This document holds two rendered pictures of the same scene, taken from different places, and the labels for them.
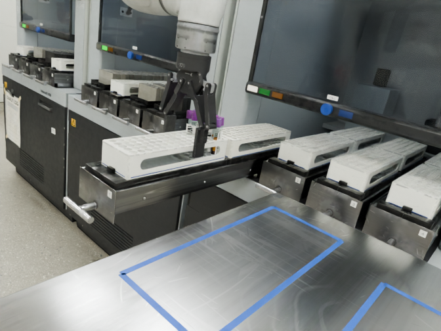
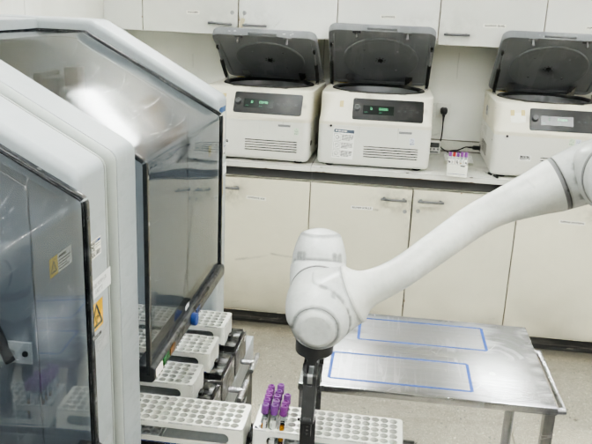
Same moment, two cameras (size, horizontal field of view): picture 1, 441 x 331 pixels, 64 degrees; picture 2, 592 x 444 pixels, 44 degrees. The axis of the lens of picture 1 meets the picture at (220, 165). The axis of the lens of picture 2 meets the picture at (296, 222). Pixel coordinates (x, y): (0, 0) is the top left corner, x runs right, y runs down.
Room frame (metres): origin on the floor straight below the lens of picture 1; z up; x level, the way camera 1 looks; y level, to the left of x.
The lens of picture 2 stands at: (1.54, 1.20, 1.69)
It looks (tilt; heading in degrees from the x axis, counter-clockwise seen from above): 17 degrees down; 238
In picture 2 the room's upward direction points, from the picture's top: 2 degrees clockwise
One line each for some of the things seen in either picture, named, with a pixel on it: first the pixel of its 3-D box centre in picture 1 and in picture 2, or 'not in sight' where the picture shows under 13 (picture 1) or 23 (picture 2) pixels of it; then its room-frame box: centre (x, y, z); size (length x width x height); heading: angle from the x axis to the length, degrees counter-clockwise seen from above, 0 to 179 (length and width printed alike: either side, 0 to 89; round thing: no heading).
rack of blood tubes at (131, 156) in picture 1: (169, 152); (328, 437); (0.78, 0.12, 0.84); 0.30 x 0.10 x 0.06; 141
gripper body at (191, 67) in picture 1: (191, 73); (314, 355); (0.81, 0.10, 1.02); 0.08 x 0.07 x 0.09; 51
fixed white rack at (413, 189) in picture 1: (425, 189); (173, 325); (0.85, -0.52, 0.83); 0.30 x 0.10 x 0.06; 141
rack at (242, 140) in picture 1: (250, 140); (177, 422); (1.03, -0.08, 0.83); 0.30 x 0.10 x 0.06; 141
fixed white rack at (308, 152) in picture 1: (317, 150); (136, 380); (1.04, -0.28, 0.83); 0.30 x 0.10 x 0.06; 141
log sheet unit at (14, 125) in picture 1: (10, 117); not in sight; (2.08, 1.33, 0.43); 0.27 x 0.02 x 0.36; 51
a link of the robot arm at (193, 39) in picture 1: (196, 39); not in sight; (0.81, 0.10, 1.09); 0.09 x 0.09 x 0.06
